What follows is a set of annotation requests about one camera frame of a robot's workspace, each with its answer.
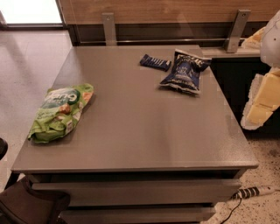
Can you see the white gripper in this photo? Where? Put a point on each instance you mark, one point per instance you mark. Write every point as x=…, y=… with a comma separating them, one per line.
x=271, y=44

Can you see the blue potato chip bag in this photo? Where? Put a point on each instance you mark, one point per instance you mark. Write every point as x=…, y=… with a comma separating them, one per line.
x=186, y=71

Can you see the green rice chip bag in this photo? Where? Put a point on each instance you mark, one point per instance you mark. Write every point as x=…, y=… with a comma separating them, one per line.
x=60, y=112

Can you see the dark blue snack bar wrapper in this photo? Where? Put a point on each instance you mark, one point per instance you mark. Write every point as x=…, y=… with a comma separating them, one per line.
x=151, y=62

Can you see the white black power strip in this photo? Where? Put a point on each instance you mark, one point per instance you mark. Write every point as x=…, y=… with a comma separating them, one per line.
x=255, y=191

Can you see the upper grey drawer front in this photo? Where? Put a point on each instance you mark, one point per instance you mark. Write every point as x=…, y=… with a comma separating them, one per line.
x=134, y=193

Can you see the grey drawer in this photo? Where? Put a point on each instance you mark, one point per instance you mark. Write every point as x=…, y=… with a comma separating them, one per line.
x=134, y=193
x=139, y=216

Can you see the lower grey drawer front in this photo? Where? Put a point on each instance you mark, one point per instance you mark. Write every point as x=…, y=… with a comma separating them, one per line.
x=139, y=216

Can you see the dark brown chair seat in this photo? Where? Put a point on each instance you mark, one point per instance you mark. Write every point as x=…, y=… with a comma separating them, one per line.
x=20, y=204

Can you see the right metal wall bracket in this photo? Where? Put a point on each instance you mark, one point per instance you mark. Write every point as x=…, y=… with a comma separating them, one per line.
x=233, y=39

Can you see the metal wall bracket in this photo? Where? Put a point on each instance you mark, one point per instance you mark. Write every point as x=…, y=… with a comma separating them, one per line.
x=109, y=27
x=233, y=39

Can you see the left metal wall bracket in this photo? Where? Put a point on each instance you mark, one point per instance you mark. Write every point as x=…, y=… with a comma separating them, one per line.
x=109, y=27

